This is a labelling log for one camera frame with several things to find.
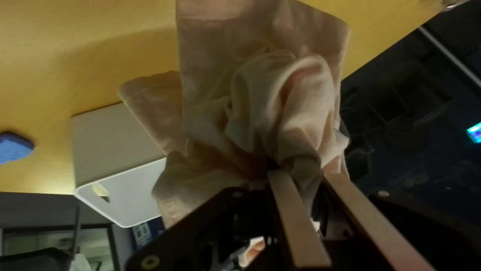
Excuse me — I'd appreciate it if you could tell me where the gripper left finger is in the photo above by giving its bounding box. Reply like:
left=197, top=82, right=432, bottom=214
left=267, top=169, right=334, bottom=271

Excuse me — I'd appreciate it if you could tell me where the white plastic bin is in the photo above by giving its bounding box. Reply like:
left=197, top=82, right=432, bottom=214
left=71, top=103, right=170, bottom=231

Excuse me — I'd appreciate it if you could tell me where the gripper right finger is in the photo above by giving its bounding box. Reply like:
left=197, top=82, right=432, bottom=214
left=321, top=168, right=436, bottom=271

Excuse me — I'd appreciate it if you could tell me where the beige cloth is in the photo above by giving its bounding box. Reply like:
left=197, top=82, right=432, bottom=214
left=119, top=0, right=352, bottom=229

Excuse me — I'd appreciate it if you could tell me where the blue cloth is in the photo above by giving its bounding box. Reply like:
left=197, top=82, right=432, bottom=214
left=0, top=132, right=37, bottom=166

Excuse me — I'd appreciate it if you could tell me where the blue lit screen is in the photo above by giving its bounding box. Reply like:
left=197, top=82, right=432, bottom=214
left=465, top=121, right=481, bottom=147

